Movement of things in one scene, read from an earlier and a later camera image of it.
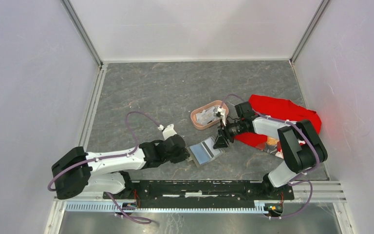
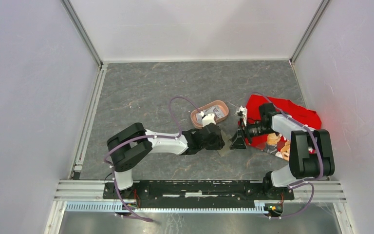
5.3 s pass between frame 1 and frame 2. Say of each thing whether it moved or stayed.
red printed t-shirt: stayed
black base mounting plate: stayed
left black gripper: moved
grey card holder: moved
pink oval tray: stayed
